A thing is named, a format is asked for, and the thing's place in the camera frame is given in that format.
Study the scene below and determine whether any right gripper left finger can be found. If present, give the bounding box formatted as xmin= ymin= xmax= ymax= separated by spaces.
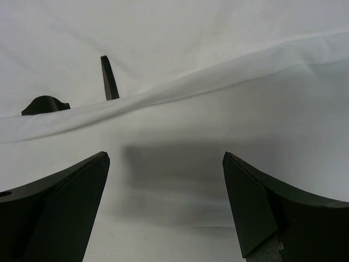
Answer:
xmin=1 ymin=152 xmax=110 ymax=262

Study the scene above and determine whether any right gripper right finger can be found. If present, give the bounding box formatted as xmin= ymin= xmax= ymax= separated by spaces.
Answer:
xmin=222 ymin=152 xmax=348 ymax=261

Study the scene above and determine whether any white t-shirt black print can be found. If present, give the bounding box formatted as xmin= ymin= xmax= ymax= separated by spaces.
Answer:
xmin=1 ymin=1 xmax=348 ymax=261

